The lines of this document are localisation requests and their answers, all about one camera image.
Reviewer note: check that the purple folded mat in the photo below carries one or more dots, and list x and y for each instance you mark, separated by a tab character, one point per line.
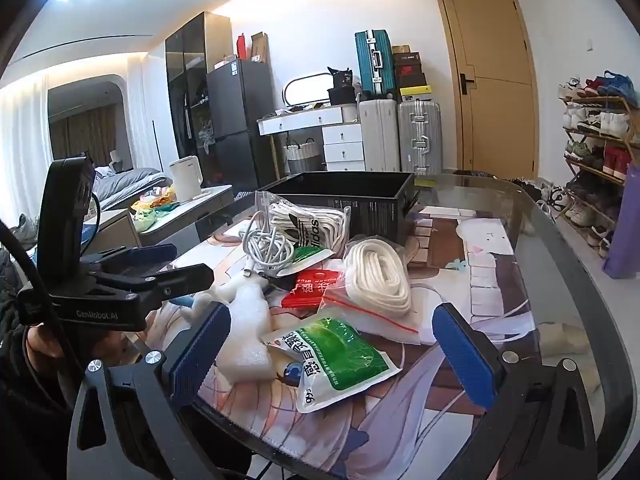
625	225

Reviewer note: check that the grey side table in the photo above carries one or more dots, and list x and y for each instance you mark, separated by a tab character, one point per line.
195	215

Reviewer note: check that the woven basket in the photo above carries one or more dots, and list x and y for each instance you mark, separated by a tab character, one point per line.
301	157

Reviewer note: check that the pile of snack packets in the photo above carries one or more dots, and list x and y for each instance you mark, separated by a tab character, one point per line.
152	207

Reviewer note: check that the green medicine packet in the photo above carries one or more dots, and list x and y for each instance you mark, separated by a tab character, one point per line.
340	360

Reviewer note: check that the dark grey refrigerator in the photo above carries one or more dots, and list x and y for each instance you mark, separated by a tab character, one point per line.
237	120

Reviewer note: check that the scattered sneakers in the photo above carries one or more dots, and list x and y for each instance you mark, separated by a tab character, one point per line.
542	192

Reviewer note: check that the rows of shoes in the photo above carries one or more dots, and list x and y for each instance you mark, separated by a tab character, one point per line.
595	125

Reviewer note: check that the wooden shoe rack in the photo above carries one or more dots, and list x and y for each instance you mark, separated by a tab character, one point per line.
600	165

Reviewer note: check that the wooden door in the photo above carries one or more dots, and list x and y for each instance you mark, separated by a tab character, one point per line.
490	85

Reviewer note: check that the white dressing table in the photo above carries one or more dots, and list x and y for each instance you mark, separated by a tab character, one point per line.
342	147

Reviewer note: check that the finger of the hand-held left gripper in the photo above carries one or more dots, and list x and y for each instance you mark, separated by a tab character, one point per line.
145	255
175	280

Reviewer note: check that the white suitcase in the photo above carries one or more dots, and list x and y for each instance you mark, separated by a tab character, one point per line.
379	135

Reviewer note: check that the person's left forearm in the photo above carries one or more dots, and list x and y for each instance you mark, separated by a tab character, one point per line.
30	410

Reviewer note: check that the oval mirror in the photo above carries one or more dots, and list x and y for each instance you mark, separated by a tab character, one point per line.
307	87

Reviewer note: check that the white shoelaces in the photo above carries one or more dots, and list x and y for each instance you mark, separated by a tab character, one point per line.
300	220

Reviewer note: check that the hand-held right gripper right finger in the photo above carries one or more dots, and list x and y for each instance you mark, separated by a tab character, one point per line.
462	355

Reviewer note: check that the printed desk mat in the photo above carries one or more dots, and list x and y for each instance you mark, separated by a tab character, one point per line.
475	280

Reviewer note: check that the black glass cabinet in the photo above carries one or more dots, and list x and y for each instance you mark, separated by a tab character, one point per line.
187	85

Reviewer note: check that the grey bed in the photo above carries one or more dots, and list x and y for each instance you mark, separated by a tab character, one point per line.
127	185

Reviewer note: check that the silver suitcase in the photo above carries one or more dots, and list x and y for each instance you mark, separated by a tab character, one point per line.
420	137

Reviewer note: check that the teal suitcase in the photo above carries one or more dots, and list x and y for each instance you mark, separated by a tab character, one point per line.
375	65

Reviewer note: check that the small green packet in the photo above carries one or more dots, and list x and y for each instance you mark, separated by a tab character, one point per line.
312	259

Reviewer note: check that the white curtain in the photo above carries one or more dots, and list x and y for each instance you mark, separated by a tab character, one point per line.
22	160

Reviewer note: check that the cardboard box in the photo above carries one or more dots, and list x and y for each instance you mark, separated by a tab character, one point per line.
260	47

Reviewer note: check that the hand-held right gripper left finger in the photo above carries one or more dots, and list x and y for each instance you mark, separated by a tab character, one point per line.
200	345

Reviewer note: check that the white kettle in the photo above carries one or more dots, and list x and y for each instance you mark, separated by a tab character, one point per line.
185	177

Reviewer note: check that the bubble wrap roll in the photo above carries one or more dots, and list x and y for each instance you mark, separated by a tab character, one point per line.
247	330

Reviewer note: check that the red and white packet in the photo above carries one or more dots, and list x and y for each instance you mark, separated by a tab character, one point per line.
310	290

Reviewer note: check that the person's left hand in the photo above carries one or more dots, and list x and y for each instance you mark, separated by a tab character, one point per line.
42	344

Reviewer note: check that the black bag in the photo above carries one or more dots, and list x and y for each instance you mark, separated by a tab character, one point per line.
341	87

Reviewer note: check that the black shoe box red logo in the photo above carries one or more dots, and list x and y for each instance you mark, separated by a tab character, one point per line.
410	68

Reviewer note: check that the brown shoe box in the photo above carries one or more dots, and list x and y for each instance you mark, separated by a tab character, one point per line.
401	49

